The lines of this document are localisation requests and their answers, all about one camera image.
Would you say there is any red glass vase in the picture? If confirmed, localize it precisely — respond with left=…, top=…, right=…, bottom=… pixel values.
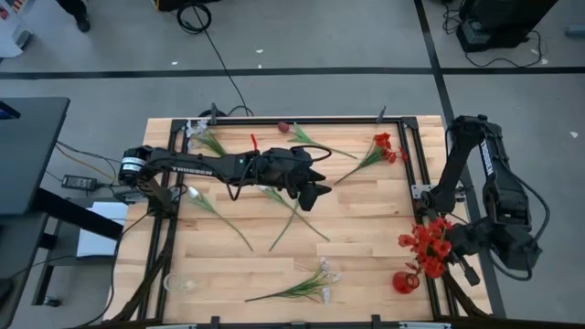
left=391, top=271, right=421, bottom=295

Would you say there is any black power adapter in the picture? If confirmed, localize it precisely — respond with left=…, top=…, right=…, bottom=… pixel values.
left=60, top=174, right=99, bottom=192

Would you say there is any black equipment case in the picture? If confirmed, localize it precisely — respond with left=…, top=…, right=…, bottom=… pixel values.
left=455, top=0, right=559, bottom=54

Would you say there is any white box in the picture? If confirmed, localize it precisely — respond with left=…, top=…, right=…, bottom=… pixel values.
left=75, top=200, right=130, bottom=258

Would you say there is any black floor cable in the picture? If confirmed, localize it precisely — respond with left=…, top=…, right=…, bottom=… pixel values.
left=441, top=0, right=549, bottom=69

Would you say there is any small white flower bunch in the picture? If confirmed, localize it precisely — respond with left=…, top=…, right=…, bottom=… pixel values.
left=185, top=119, right=229, bottom=158

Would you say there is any black coiled cable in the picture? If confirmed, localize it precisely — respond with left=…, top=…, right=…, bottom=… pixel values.
left=175, top=2, right=255, bottom=118

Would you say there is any black aluminium table frame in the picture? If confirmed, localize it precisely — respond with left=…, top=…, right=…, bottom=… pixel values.
left=107, top=116, right=493, bottom=329

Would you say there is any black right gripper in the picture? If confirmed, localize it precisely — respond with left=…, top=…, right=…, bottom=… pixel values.
left=447, top=218, right=498, bottom=287

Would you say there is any clear glass vase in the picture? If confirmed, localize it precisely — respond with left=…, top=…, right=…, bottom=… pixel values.
left=162, top=272, right=198, bottom=293

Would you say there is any red flower bunch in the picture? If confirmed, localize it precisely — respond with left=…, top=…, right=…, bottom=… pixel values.
left=396, top=217, right=455, bottom=280
left=334, top=132, right=410, bottom=186

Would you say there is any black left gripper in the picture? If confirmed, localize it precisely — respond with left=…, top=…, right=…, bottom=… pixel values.
left=254, top=145, right=334, bottom=213

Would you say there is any large white flower bunch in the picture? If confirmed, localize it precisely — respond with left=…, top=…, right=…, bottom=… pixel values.
left=244, top=256, right=343, bottom=306

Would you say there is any person's foot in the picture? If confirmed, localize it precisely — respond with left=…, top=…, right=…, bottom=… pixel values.
left=57, top=0, right=91, bottom=33

